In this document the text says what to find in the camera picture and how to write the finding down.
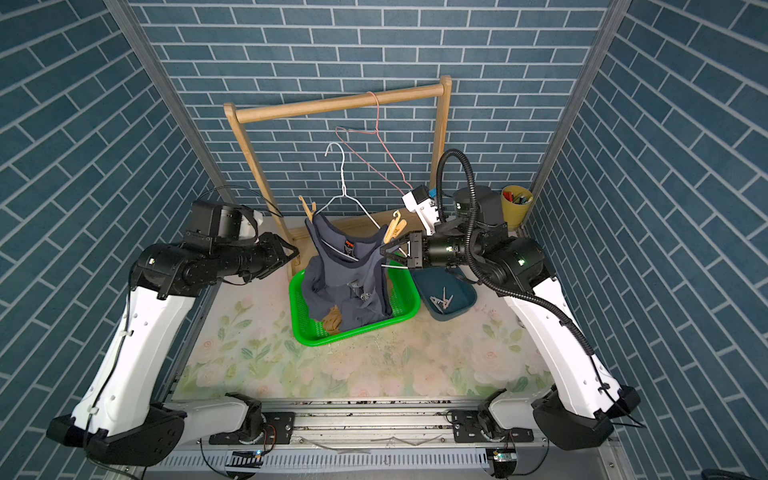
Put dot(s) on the tan tank top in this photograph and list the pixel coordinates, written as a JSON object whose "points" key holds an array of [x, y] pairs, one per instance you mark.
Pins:
{"points": [[331, 323]]}

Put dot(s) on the dark teal plastic bin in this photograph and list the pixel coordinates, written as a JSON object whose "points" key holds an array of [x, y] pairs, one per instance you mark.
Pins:
{"points": [[431, 281]]}

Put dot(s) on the wooden clothespin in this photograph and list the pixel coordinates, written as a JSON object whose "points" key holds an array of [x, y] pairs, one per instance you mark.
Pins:
{"points": [[310, 208], [395, 227]]}

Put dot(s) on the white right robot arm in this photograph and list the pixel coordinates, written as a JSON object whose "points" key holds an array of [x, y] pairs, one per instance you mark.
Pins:
{"points": [[579, 410]]}

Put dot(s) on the white wire hanger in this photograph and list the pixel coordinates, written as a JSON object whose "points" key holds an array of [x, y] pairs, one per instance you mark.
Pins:
{"points": [[333, 246]]}

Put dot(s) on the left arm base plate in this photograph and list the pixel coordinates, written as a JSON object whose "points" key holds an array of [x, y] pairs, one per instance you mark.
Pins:
{"points": [[276, 429]]}

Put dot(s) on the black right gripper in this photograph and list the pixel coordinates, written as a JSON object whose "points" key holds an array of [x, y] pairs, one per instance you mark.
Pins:
{"points": [[418, 253]]}

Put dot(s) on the pink wire hanger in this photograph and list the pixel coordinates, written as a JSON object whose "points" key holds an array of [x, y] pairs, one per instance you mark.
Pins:
{"points": [[343, 134]]}

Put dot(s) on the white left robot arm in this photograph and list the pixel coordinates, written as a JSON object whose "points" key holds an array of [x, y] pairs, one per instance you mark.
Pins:
{"points": [[116, 422]]}

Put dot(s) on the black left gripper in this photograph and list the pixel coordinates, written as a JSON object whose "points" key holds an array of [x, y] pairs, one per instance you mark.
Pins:
{"points": [[275, 250]]}

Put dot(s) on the dark grey tank top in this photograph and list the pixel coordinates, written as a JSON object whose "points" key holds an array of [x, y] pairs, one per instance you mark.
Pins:
{"points": [[359, 290]]}

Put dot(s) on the green plastic basket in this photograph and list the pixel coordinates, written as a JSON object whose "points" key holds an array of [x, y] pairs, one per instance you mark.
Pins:
{"points": [[404, 300]]}

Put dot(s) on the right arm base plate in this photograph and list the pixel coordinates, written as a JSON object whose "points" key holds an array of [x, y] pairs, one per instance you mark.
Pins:
{"points": [[471, 426]]}

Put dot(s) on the yellow pen cup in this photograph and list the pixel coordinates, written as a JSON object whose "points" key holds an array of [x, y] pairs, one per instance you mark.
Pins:
{"points": [[516, 202]]}

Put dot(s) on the floral table mat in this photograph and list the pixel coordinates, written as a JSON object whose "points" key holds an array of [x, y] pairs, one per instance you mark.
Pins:
{"points": [[247, 345]]}

